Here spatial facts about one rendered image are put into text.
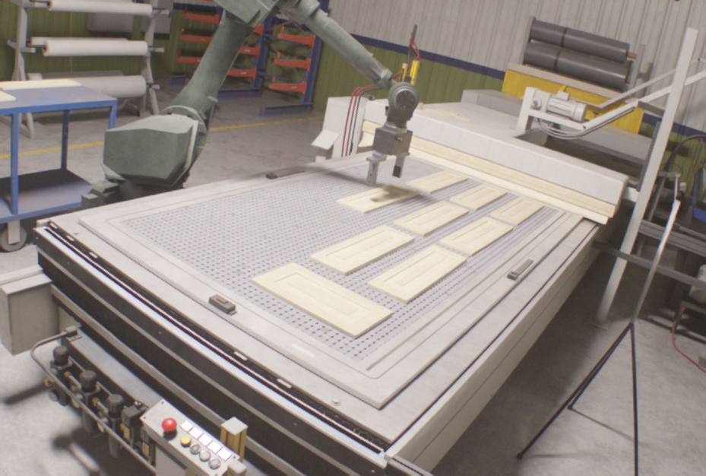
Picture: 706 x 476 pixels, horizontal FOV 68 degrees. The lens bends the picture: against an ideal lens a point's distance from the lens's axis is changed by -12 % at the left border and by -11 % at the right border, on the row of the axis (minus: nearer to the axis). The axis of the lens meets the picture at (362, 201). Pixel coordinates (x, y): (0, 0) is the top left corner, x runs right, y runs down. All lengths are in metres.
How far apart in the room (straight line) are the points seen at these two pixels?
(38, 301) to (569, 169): 3.54
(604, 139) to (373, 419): 5.27
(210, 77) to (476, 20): 6.27
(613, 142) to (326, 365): 5.17
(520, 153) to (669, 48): 4.50
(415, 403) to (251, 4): 2.12
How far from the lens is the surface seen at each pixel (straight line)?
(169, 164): 3.25
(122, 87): 7.67
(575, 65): 7.97
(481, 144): 4.63
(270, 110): 9.51
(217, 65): 3.52
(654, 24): 8.65
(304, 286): 2.32
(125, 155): 3.33
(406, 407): 1.87
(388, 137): 3.35
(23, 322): 2.79
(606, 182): 4.40
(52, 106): 4.17
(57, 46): 7.13
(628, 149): 6.61
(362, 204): 3.36
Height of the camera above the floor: 1.97
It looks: 19 degrees down
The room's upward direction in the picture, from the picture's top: 12 degrees clockwise
